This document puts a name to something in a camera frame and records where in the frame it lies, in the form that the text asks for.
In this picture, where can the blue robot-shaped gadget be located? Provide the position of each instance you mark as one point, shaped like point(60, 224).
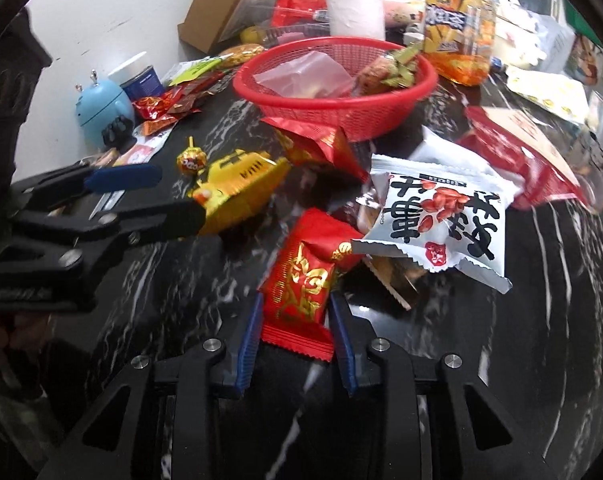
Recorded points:
point(101, 110)

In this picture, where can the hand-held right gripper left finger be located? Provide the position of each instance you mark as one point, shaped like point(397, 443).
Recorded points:
point(246, 350)

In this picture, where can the red plastic basket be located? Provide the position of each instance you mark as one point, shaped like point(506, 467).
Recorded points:
point(341, 105)

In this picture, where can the yellow lollipop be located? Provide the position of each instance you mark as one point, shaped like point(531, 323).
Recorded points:
point(189, 162)

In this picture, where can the red barcode snack bag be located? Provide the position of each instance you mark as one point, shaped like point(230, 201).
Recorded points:
point(299, 7)

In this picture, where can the smiley print pouch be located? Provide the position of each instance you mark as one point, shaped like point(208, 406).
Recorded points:
point(551, 92)

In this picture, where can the yellow noodle snack bag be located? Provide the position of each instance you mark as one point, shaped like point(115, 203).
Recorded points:
point(241, 55)

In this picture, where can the pink paper cup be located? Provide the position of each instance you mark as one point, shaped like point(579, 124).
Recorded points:
point(404, 14)

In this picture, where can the green wrapped candies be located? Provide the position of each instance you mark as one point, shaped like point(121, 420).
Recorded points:
point(401, 67)

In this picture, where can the white toilet paper roll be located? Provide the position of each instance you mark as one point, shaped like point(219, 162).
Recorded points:
point(354, 10)

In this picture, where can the white paper card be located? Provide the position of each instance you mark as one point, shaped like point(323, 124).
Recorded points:
point(154, 137)

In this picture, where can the red crumpled snack packet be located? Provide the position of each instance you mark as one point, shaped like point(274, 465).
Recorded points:
point(321, 147)

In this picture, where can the white plastic bag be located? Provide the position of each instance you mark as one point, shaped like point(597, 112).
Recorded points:
point(531, 35)

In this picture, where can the brown wafer snack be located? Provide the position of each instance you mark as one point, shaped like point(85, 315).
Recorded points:
point(396, 272)

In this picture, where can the green label packet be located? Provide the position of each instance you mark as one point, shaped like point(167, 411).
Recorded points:
point(194, 70)

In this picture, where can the person's left hand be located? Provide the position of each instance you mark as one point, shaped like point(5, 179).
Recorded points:
point(11, 332)

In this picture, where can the plain white packet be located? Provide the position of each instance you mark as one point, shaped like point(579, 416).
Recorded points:
point(456, 152)

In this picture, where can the white peanut snack packet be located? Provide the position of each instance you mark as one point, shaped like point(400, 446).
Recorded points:
point(441, 215)

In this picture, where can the iced tea bottle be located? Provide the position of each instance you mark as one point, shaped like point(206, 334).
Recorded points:
point(459, 35)

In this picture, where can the small red gold packet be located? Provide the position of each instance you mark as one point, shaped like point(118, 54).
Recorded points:
point(154, 108)

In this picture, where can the cardboard box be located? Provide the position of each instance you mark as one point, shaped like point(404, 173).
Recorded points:
point(221, 10)

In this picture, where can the large red packet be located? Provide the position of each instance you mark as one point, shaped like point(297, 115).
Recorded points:
point(526, 155)

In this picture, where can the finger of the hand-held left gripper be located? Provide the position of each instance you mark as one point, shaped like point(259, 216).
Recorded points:
point(171, 217)
point(126, 176)

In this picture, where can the red gold-print snack packet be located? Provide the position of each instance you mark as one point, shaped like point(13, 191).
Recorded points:
point(301, 280)

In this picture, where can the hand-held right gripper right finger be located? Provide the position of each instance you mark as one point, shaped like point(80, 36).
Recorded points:
point(344, 350)

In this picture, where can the clear plastic bag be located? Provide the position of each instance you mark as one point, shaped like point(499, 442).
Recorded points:
point(306, 72)

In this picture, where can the yellow lemon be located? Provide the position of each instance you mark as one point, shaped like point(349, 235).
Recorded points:
point(251, 35)

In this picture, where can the yellow snack packet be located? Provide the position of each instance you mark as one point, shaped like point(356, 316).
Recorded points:
point(241, 182)

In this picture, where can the brown snack packet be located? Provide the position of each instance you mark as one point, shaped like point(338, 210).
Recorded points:
point(374, 77)

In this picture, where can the clear plastic container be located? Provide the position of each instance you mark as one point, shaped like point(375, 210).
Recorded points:
point(291, 31)

